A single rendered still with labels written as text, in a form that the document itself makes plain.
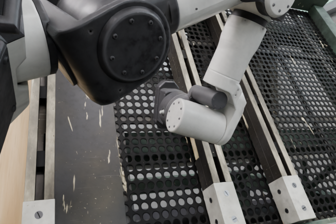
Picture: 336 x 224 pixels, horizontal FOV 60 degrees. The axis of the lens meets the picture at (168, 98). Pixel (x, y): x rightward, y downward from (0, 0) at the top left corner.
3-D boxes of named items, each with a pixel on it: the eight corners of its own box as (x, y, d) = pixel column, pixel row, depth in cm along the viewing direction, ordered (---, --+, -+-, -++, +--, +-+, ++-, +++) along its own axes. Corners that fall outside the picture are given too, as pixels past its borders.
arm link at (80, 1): (188, -24, 33) (76, 17, 27) (195, 48, 38) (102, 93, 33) (136, -34, 41) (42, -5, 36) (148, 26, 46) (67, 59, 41)
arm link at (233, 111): (226, 152, 56) (256, 88, 54) (187, 141, 53) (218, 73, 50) (210, 137, 62) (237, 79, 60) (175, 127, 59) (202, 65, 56)
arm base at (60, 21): (172, 90, 36) (175, -4, 31) (70, 124, 30) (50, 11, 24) (117, 53, 47) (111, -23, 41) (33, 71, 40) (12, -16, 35)
